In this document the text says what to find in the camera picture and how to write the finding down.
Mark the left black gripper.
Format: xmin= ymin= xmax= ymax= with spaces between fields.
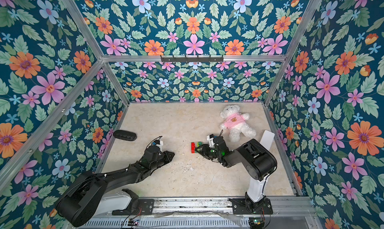
xmin=148 ymin=150 xmax=176 ymax=171

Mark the red lego brick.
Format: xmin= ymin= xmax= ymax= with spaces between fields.
xmin=191 ymin=142 xmax=196 ymax=153

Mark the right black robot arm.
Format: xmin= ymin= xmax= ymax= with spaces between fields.
xmin=193 ymin=134 xmax=278 ymax=214

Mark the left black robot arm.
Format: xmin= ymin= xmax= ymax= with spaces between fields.
xmin=55 ymin=145 xmax=175 ymax=227

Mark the white teddy bear pink shirt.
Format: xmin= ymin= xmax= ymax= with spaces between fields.
xmin=220 ymin=105 xmax=257 ymax=142

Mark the black oval case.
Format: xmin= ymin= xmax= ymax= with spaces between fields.
xmin=113 ymin=130 xmax=137 ymax=141

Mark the white rectangular box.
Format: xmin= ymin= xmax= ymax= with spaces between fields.
xmin=260 ymin=130 xmax=275 ymax=150

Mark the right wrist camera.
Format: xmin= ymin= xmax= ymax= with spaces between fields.
xmin=207 ymin=134 xmax=216 ymax=148

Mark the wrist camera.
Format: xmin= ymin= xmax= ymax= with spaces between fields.
xmin=151 ymin=136 xmax=164 ymax=152
xmin=207 ymin=134 xmax=216 ymax=148

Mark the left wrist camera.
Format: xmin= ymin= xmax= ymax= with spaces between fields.
xmin=151 ymin=136 xmax=164 ymax=152

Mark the aluminium front rail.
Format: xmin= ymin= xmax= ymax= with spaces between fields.
xmin=82 ymin=196 xmax=322 ymax=229

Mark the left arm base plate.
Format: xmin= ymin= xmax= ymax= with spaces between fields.
xmin=112 ymin=189 xmax=155 ymax=216

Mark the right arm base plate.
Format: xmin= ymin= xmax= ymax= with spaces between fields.
xmin=229 ymin=197 xmax=274 ymax=215

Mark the black hook rail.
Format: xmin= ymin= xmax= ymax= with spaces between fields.
xmin=160 ymin=55 xmax=224 ymax=63

